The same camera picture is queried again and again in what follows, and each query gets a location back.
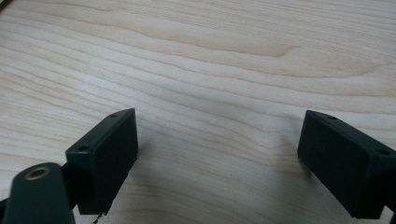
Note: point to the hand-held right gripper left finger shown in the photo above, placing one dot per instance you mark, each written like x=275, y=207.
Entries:
x=106, y=161

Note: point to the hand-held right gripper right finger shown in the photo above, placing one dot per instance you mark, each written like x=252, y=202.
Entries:
x=342, y=165

